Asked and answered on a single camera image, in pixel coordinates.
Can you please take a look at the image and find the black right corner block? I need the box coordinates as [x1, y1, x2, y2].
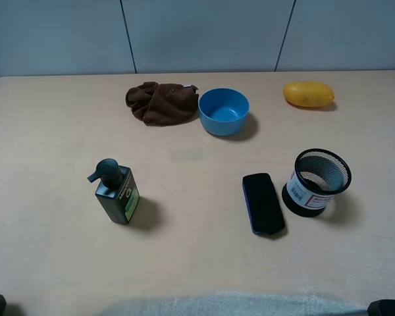
[367, 300, 395, 316]

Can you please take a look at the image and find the blue plastic bowl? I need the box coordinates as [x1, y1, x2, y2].
[198, 88, 250, 136]

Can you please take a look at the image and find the dark green pump bottle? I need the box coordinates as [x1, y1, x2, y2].
[88, 158, 140, 225]

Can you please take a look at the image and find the black mesh pen holder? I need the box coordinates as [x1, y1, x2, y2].
[282, 148, 352, 218]

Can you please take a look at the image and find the black whiteboard eraser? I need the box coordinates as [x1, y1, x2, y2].
[242, 172, 286, 236]

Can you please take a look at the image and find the brown crumpled cloth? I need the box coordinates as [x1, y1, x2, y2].
[125, 82, 199, 127]

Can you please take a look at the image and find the yellow mango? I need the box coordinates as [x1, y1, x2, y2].
[283, 81, 334, 108]

